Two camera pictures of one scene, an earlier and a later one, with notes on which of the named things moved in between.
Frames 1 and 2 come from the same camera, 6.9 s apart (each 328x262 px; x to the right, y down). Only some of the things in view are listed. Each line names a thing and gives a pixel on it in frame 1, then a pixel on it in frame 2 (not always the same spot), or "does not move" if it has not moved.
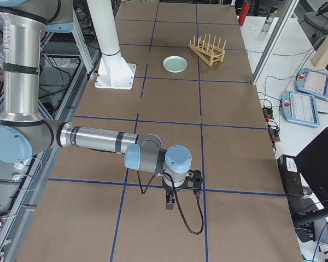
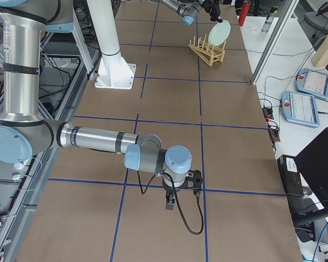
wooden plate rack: x=208 y=51 does not move
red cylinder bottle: x=245 y=9 does not move
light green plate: x=175 y=64 → x=219 y=32
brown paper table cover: x=195 y=87 does not move
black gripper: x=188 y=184 → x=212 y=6
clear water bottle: x=268 y=21 does not move
